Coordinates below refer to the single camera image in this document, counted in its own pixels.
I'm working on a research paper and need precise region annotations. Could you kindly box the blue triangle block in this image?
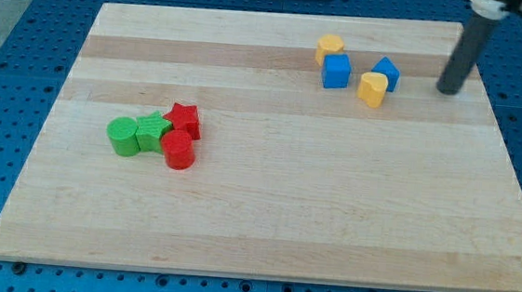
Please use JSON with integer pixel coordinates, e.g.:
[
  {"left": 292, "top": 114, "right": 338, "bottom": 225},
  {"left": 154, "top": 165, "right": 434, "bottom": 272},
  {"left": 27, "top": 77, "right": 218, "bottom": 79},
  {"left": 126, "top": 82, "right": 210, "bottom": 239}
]
[{"left": 371, "top": 57, "right": 401, "bottom": 92}]

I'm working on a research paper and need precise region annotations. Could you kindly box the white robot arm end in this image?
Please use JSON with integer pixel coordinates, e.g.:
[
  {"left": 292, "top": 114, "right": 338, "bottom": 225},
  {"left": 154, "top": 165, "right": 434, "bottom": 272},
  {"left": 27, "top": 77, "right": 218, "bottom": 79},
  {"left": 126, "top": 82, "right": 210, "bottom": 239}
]
[{"left": 468, "top": 0, "right": 522, "bottom": 21}]

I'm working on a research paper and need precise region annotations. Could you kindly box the wooden board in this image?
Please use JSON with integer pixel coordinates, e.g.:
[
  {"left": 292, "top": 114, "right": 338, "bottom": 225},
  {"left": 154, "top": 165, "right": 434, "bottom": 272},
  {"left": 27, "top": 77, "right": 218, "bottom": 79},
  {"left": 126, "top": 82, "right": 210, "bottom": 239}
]
[{"left": 0, "top": 4, "right": 522, "bottom": 292}]

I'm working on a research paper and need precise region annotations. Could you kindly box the red cylinder block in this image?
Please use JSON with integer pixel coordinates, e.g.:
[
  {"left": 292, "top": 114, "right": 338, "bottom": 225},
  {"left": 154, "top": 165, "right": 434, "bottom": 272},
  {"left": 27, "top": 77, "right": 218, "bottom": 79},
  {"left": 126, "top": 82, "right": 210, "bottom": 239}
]
[{"left": 161, "top": 130, "right": 195, "bottom": 170}]

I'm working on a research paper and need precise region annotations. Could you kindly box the red star block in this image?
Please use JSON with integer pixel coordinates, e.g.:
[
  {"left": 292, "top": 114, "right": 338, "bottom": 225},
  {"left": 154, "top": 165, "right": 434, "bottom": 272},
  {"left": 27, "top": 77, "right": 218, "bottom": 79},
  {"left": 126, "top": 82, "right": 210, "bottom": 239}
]
[{"left": 163, "top": 103, "right": 201, "bottom": 140}]

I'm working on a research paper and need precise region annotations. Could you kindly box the blue cube block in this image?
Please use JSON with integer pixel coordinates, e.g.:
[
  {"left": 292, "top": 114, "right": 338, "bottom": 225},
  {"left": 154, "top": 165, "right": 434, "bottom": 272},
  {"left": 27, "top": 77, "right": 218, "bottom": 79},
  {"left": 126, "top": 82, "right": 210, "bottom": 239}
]
[{"left": 321, "top": 54, "right": 352, "bottom": 89}]

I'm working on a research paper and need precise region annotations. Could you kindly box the green star block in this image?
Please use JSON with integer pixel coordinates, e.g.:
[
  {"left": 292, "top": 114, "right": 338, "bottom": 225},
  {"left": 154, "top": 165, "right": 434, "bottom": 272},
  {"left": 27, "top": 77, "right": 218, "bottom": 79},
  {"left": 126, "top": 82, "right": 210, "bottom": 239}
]
[{"left": 135, "top": 111, "right": 173, "bottom": 153}]

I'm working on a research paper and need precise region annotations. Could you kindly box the yellow hexagon block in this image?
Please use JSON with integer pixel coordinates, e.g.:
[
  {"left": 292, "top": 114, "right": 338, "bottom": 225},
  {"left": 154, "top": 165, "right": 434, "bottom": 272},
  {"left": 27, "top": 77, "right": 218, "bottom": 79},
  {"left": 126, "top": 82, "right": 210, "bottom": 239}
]
[{"left": 315, "top": 33, "right": 344, "bottom": 66}]

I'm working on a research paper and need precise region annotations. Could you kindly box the yellow heart block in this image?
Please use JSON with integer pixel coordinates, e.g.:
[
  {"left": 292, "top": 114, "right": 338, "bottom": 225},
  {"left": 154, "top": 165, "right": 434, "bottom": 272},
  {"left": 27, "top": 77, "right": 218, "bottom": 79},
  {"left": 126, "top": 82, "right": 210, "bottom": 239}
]
[{"left": 356, "top": 72, "right": 388, "bottom": 109}]

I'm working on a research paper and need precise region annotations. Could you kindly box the green cylinder block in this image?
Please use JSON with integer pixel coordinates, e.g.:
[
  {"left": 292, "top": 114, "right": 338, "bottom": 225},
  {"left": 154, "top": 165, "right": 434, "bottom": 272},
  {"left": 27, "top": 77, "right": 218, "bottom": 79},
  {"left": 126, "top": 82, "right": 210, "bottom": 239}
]
[{"left": 106, "top": 116, "right": 141, "bottom": 157}]

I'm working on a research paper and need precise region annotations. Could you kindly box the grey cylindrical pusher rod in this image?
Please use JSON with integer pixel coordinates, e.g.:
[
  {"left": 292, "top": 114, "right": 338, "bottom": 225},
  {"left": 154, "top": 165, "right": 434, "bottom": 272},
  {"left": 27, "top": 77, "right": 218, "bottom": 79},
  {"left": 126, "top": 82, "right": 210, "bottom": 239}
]
[{"left": 436, "top": 13, "right": 500, "bottom": 96}]

